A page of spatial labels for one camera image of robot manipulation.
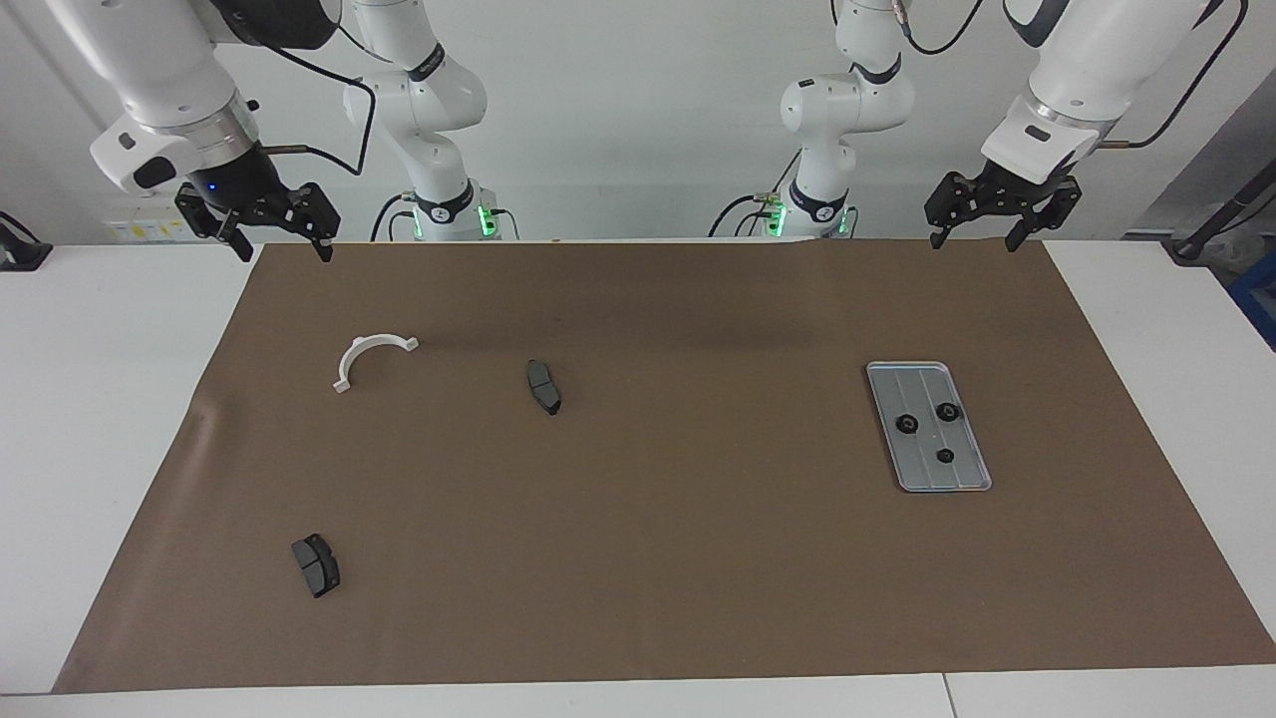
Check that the black stand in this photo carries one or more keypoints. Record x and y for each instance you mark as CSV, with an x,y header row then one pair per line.
x,y
1196,244

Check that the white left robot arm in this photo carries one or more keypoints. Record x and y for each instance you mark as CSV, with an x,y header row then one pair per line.
x,y
1087,60

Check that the grey slanted panel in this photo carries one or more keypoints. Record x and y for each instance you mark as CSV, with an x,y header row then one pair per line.
x,y
1226,150

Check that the blue box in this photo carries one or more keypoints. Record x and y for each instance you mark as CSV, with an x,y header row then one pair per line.
x,y
1261,299

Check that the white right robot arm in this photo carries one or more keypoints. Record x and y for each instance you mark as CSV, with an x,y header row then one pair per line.
x,y
150,60

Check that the black table clamp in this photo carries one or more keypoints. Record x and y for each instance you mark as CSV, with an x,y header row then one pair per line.
x,y
22,254

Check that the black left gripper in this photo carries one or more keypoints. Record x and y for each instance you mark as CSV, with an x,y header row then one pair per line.
x,y
1007,194

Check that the white curved plastic bracket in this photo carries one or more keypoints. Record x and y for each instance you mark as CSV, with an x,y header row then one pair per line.
x,y
351,356

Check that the brown table mat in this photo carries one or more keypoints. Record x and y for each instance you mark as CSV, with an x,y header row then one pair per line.
x,y
698,558

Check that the grey metal tray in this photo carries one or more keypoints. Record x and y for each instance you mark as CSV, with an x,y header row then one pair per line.
x,y
927,474

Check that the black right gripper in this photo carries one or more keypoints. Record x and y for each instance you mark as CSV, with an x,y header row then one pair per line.
x,y
254,194

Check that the large black bearing gear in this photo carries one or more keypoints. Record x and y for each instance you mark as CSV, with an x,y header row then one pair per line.
x,y
949,412
907,425

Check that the dark grey brake pad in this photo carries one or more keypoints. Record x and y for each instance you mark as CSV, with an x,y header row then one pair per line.
x,y
543,387
316,565

